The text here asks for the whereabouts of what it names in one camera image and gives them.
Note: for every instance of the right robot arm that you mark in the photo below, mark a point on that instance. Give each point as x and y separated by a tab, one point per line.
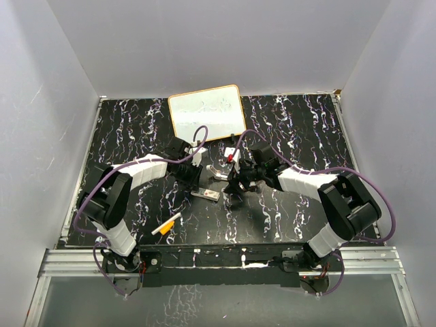
347	203

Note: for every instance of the white staple box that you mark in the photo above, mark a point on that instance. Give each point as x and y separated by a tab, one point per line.
206	194

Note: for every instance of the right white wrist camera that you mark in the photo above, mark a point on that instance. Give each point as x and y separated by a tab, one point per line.
232	156

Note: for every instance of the white marker pen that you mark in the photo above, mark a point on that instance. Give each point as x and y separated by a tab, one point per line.
173	218

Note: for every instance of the orange framed whiteboard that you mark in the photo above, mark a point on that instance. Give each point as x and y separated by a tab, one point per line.
220	109

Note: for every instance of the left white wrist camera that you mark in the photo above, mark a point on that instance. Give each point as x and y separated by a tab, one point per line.
199	151

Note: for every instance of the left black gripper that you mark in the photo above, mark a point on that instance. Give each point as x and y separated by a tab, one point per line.
193	183

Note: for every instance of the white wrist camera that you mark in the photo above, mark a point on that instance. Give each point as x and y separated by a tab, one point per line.
232	156
199	151

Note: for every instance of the black front mounting rail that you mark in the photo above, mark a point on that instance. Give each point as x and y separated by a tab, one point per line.
284	264

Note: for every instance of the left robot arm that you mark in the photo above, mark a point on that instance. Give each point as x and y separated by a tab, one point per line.
105	199

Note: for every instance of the orange marker cap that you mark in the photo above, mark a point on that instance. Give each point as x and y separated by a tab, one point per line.
164	229

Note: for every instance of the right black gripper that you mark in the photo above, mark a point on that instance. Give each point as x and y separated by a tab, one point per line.
234	185

